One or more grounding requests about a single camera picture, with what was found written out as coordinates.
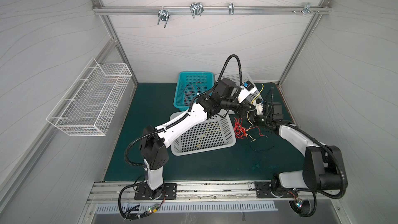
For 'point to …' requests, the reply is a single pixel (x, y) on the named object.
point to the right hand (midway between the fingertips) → (246, 113)
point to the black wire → (258, 150)
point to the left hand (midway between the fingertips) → (256, 104)
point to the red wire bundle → (240, 131)
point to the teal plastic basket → (185, 78)
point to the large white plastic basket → (213, 135)
